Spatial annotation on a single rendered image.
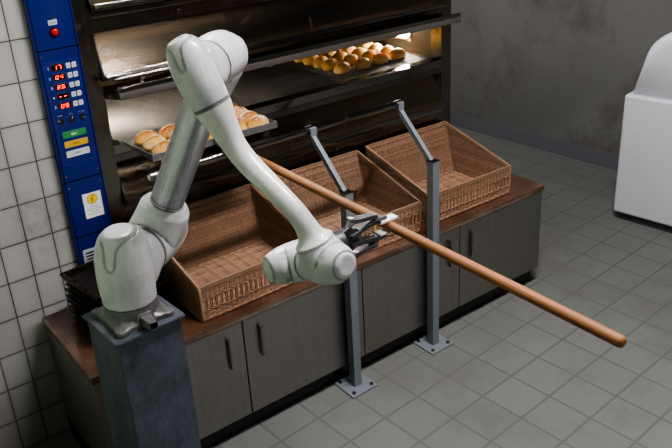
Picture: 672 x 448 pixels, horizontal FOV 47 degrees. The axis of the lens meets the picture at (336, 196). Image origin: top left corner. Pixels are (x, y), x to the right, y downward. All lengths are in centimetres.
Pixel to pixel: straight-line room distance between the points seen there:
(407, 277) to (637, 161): 191
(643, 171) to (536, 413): 199
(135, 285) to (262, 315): 100
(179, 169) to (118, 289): 37
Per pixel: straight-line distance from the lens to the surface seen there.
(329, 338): 341
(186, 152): 221
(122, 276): 220
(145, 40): 317
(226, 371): 315
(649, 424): 354
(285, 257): 204
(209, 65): 195
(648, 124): 487
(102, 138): 317
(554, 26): 594
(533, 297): 193
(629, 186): 504
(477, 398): 353
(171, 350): 235
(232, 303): 308
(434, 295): 368
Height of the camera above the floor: 220
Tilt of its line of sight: 24 degrees down
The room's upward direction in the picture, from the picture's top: 3 degrees counter-clockwise
